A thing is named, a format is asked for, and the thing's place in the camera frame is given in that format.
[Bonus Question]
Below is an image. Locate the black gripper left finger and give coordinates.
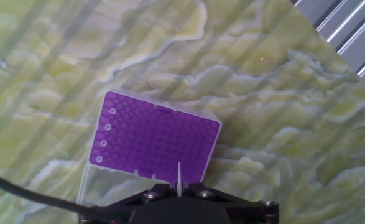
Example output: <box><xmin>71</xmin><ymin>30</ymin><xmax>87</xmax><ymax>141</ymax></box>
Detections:
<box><xmin>78</xmin><ymin>183</ymin><xmax>177</xmax><ymax>224</ymax></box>

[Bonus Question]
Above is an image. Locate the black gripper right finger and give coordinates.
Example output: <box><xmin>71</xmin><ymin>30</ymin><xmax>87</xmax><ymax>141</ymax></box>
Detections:
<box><xmin>182</xmin><ymin>182</ymin><xmax>279</xmax><ymax>224</ymax></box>

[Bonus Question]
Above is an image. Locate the purple pipette tip rack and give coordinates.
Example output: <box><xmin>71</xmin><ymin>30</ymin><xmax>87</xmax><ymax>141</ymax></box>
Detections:
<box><xmin>88</xmin><ymin>90</ymin><xmax>223</xmax><ymax>184</ymax></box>

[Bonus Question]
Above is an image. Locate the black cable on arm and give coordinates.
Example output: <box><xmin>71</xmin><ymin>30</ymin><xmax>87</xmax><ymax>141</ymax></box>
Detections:
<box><xmin>0</xmin><ymin>167</ymin><xmax>130</xmax><ymax>224</ymax></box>

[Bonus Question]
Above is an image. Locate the green marble pattern mat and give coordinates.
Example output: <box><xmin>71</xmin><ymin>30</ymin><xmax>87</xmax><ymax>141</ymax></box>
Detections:
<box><xmin>0</xmin><ymin>0</ymin><xmax>365</xmax><ymax>224</ymax></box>

